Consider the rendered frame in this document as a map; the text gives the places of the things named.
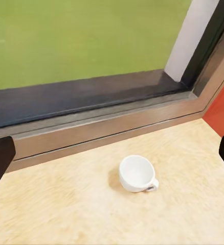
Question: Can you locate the coffee cup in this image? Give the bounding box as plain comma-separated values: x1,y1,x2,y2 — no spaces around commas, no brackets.
119,155,159,192

